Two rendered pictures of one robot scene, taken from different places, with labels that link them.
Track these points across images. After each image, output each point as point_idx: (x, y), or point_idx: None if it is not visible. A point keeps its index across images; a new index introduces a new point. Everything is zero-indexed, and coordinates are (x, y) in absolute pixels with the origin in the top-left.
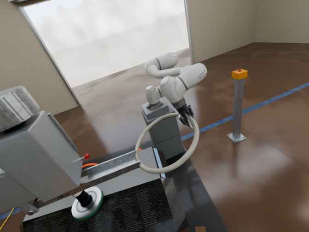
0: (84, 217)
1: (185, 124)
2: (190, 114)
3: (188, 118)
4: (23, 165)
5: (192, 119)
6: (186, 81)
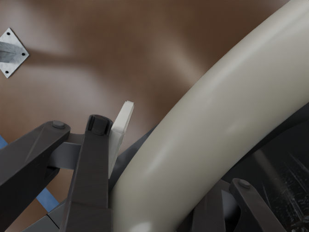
0: None
1: (255, 194)
2: (100, 168)
3: (219, 176)
4: None
5: (300, 66)
6: None
